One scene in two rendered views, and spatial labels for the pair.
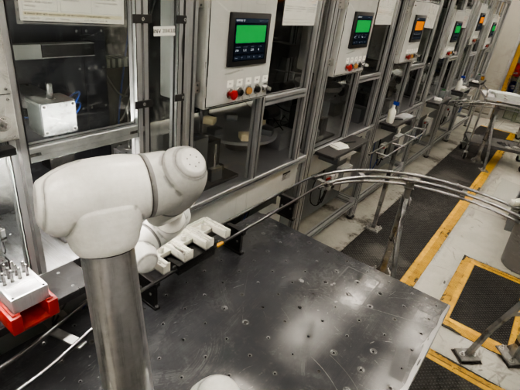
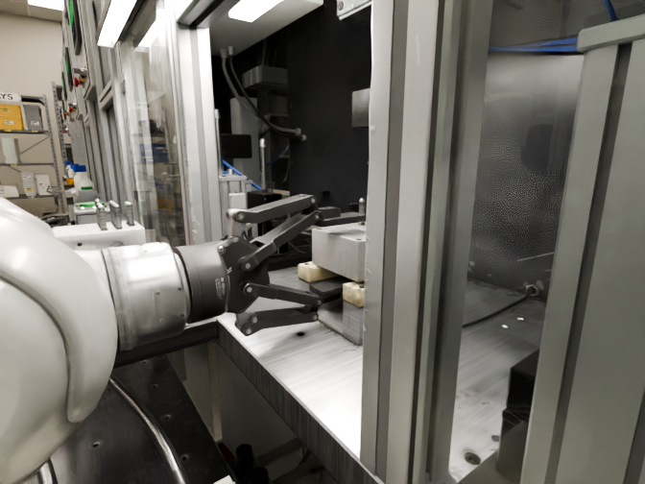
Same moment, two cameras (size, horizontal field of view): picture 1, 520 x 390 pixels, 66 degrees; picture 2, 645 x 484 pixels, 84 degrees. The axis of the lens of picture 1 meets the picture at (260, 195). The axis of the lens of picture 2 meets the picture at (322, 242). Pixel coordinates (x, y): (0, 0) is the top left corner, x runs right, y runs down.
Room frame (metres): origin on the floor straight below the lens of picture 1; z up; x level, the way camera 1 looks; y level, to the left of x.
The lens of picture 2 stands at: (1.36, 0.23, 1.12)
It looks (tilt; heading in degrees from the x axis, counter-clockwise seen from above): 13 degrees down; 111
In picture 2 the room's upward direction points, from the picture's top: straight up
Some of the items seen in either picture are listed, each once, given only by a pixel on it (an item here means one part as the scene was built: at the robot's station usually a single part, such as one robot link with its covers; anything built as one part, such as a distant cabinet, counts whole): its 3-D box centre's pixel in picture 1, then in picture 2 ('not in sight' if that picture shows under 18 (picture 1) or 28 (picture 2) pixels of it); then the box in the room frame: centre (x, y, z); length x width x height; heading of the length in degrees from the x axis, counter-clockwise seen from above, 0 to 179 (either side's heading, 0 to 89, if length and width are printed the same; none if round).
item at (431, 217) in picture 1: (460, 172); not in sight; (4.77, -2.46, 0.01); 5.85 x 0.59 x 0.01; 146
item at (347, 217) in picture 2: not in sight; (338, 219); (1.22, 0.65, 1.05); 0.07 x 0.03 x 0.01; 56
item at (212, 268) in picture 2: not in sight; (225, 276); (1.14, 0.53, 1.00); 0.09 x 0.07 x 0.08; 56
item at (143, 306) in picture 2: not in sight; (147, 292); (1.10, 0.47, 1.00); 0.09 x 0.06 x 0.09; 146
